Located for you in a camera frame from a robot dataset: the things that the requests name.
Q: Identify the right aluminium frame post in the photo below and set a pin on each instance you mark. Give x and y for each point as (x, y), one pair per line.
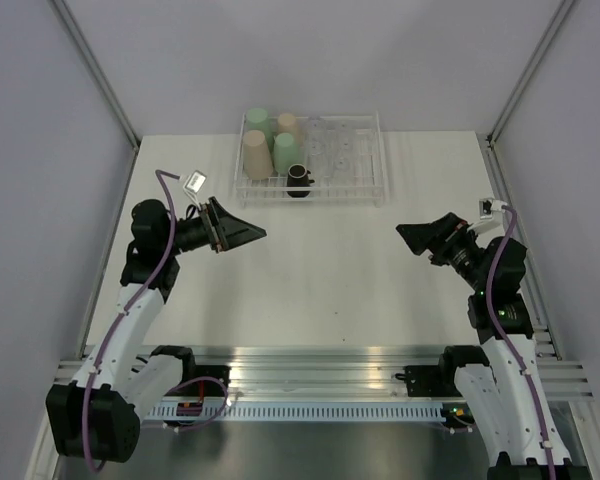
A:
(548, 38)

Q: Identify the white slotted cable duct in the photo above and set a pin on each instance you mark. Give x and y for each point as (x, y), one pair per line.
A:
(427, 412)

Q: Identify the beige cup front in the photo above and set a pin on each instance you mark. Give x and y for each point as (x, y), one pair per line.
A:
(256, 156)

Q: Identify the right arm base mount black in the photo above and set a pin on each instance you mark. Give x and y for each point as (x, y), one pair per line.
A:
(427, 381)

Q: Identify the green cup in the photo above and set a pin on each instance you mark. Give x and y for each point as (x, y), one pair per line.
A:
(286, 152)
(257, 118)

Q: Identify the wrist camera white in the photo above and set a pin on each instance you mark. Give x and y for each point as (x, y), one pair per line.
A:
(193, 184)
(490, 216)

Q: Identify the aluminium frame post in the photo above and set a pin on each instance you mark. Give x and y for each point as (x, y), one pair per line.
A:
(548, 38)
(69, 23)

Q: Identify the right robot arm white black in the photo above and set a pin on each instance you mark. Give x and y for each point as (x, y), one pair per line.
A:
(498, 378)

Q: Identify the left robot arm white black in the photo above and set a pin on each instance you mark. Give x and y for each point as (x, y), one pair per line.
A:
(98, 414)

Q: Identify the aluminium mounting rail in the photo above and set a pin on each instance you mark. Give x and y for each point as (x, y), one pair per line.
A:
(340, 371)

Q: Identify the beige cup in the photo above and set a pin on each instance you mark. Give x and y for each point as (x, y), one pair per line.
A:
(289, 123)
(256, 156)

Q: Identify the left aluminium frame post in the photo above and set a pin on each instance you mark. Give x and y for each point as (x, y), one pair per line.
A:
(69, 23)

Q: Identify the dark brown mug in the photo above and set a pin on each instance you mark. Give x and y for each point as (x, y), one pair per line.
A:
(298, 181)

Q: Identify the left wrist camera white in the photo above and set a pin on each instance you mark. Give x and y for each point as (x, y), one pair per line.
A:
(193, 184)

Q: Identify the white wire dish rack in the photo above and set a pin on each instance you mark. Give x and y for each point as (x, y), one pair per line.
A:
(370, 184)

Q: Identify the beige cup rear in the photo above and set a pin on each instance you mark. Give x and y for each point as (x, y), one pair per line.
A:
(289, 123)

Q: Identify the green cup rear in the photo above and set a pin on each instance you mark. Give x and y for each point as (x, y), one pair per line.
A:
(257, 118)

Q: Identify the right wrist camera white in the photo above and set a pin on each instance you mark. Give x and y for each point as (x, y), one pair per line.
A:
(490, 216)

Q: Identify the green cup front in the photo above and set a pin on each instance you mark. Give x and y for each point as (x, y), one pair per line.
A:
(286, 152)

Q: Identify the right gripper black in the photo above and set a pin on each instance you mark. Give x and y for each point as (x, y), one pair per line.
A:
(439, 236)

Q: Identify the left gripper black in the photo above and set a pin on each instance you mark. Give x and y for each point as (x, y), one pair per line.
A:
(224, 231)

